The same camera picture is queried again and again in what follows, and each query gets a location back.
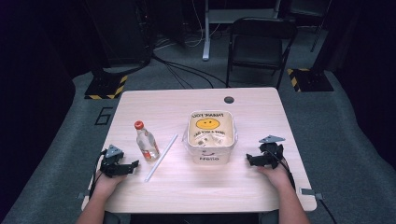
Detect white straw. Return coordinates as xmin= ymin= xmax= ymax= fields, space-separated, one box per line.
xmin=144 ymin=133 xmax=179 ymax=183

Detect person's left hand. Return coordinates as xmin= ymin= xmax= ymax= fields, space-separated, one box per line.
xmin=92 ymin=169 xmax=129 ymax=198

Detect white square bin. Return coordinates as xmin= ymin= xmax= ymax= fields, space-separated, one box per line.
xmin=182 ymin=110 xmax=239 ymax=165

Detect smiley print plastic bag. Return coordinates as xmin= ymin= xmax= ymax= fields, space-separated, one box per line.
xmin=182 ymin=110 xmax=239 ymax=150

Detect person's right hand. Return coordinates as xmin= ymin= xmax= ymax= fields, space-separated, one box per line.
xmin=256 ymin=163 xmax=293 ymax=191

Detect right hand-held gripper cable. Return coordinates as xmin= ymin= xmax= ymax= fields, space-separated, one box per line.
xmin=264 ymin=145 xmax=297 ymax=190

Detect black folding chair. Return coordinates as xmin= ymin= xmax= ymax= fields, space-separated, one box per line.
xmin=225 ymin=17 xmax=299 ymax=91

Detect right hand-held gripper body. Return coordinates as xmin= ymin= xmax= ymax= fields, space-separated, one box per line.
xmin=258 ymin=134 xmax=286 ymax=170

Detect black yellow striped base plate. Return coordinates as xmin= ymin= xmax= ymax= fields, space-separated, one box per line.
xmin=286 ymin=67 xmax=334 ymax=93
xmin=84 ymin=69 xmax=129 ymax=101

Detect black cable at clamp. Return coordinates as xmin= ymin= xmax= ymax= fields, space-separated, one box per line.
xmin=317 ymin=197 xmax=339 ymax=224

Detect clear bottle with red cap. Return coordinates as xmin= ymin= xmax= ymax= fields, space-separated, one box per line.
xmin=134 ymin=120 xmax=161 ymax=162

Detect black cabinet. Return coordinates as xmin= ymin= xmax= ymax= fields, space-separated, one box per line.
xmin=83 ymin=0 xmax=154 ymax=68

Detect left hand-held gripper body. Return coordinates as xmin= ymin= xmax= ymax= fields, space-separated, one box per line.
xmin=99 ymin=144 xmax=132 ymax=179

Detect left hand-held gripper cable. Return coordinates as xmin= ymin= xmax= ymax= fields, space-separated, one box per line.
xmin=88 ymin=148 xmax=108 ymax=200

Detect black floor cables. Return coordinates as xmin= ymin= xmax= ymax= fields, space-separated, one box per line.
xmin=151 ymin=53 xmax=229 ymax=90

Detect hand-held gripper cable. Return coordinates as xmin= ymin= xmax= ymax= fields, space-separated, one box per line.
xmin=264 ymin=145 xmax=297 ymax=190
xmin=88 ymin=148 xmax=108 ymax=200

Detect white desk frame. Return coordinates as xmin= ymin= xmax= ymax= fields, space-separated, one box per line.
xmin=202 ymin=0 xmax=283 ymax=62

